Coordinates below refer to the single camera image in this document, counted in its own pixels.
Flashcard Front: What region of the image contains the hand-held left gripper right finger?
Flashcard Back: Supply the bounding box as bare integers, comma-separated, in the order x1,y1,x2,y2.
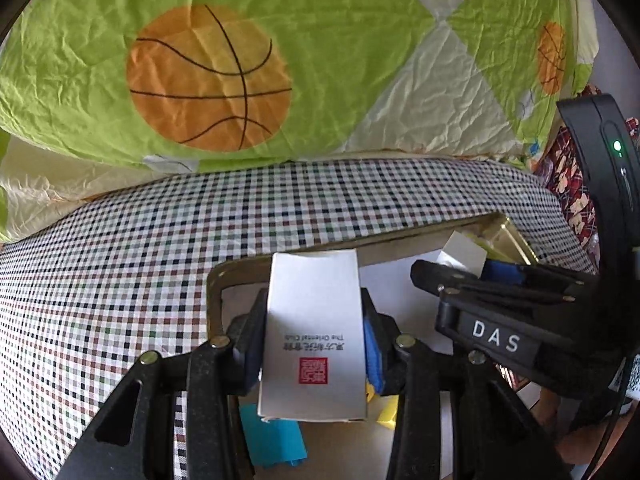
360,287,571,480

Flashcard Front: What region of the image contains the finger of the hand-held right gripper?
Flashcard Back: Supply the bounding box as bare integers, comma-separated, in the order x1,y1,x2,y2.
410,259,576,306
482,259,596,287

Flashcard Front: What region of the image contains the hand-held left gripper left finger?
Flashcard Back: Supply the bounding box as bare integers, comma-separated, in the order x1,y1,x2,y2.
67,287,271,480

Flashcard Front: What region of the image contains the gold tin box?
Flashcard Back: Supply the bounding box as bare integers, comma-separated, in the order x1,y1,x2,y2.
206,212,540,480

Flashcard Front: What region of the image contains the white cube box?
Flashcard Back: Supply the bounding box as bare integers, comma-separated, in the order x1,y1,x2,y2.
436,231,488,280

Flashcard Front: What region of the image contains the yellow box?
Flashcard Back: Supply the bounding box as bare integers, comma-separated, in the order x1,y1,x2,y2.
366,384,399,430

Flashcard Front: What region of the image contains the white box red stamp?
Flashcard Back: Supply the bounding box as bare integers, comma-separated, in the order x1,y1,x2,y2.
257,249,369,423

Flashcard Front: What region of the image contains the teal box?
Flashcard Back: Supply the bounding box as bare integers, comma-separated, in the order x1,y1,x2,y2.
239,402,307,467

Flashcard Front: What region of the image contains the person's right hand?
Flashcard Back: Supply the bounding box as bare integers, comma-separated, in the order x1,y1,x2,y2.
540,385,621,466

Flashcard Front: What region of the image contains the red floral cloth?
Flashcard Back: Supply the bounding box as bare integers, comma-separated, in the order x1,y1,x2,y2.
532,85,640,271

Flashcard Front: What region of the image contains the checkered tablecloth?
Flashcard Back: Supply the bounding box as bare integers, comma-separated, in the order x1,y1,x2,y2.
0,157,596,480

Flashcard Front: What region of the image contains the basketball print bed sheet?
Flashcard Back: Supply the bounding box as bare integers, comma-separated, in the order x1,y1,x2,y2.
0,0,601,243

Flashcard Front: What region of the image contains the black cable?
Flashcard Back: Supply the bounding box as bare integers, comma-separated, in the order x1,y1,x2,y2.
582,355,640,480

